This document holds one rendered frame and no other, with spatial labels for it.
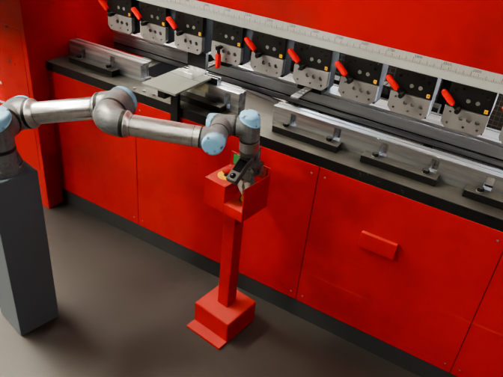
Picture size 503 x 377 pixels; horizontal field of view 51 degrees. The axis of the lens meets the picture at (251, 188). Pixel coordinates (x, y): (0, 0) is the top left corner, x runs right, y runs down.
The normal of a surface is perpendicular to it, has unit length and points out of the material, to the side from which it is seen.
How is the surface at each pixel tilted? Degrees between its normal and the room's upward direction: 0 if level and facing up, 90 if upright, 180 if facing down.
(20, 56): 90
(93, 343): 0
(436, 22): 90
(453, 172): 90
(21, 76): 90
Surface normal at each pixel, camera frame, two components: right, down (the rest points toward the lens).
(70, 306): 0.09, -0.84
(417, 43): -0.51, 0.42
